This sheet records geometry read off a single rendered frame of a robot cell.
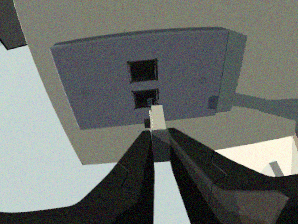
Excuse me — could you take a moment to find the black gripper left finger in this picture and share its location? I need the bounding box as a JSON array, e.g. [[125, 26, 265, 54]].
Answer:
[[0, 131, 154, 224]]

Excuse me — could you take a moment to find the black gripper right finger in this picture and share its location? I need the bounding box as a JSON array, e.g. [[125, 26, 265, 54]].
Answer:
[[168, 128, 298, 224]]

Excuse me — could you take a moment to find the flat grey square slab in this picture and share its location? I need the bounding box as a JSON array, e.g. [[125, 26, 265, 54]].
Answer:
[[259, 161, 285, 177]]

